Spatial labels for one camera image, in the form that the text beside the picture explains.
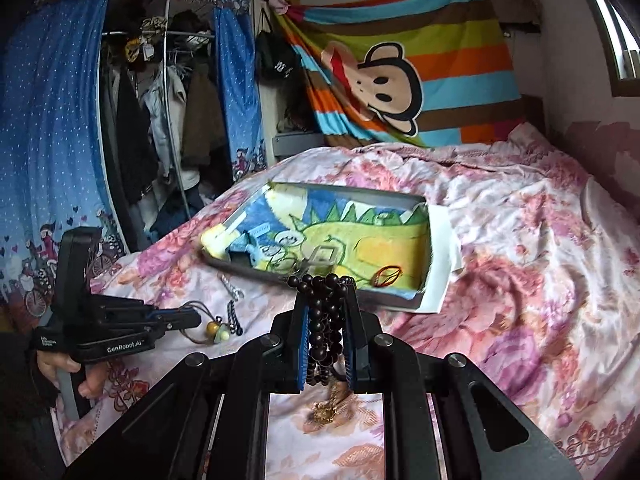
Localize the brown cord beaded necklace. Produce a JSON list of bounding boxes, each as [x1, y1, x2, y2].
[[178, 300, 232, 346]]

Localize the dark bead necklace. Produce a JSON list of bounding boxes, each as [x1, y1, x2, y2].
[[286, 272, 357, 388]]

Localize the gold chain bracelet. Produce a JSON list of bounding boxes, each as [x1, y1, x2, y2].
[[309, 381, 352, 427]]

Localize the person's left hand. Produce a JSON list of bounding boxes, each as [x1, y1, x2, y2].
[[37, 350, 110, 399]]

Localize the black beaded hair clip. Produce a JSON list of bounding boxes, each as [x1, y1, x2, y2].
[[227, 300, 244, 336]]

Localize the blue watch in tray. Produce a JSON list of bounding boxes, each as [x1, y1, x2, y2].
[[227, 222, 270, 268]]

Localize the grey tray with dinosaur drawing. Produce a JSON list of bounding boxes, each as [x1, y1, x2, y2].
[[198, 180, 464, 316]]

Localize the blue polka dot curtain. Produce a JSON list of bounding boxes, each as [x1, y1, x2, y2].
[[1, 0, 265, 333]]

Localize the hanging clothes in wardrobe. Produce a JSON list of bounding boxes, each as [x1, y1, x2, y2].
[[99, 0, 232, 252]]

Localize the pink floral bed quilt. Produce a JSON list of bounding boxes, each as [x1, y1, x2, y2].
[[52, 125, 639, 479]]

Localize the grey shelf beside bed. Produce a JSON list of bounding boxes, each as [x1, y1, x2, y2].
[[272, 131, 324, 159]]

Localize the striped monkey blanket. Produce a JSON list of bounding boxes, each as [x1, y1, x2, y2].
[[277, 0, 525, 148]]

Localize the red hair tie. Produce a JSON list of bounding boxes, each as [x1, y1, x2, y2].
[[370, 264, 405, 290]]

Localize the window with dark frame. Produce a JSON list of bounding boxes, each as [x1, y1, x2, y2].
[[587, 0, 639, 98]]

